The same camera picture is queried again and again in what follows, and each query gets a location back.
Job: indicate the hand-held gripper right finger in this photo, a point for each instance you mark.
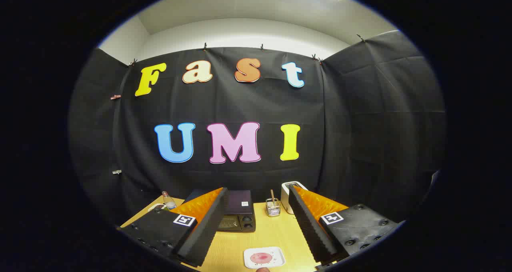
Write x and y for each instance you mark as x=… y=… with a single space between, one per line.
x=310 y=226

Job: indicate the wooden stick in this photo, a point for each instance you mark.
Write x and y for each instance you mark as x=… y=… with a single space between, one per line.
x=272 y=196

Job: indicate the clear plastic water bottle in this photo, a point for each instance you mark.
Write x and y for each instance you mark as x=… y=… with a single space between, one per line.
x=169 y=202

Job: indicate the white pop-up toaster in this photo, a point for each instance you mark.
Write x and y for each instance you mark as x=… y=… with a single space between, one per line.
x=285 y=196

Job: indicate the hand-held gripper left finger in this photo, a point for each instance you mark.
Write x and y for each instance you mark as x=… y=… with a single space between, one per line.
x=208 y=224

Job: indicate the black toaster oven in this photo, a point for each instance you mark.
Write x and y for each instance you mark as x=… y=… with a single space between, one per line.
x=240 y=210

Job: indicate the round pink meat slice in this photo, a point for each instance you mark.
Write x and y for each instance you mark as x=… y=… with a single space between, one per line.
x=260 y=258

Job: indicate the white square plate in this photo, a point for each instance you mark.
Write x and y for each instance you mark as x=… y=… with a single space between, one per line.
x=278 y=260

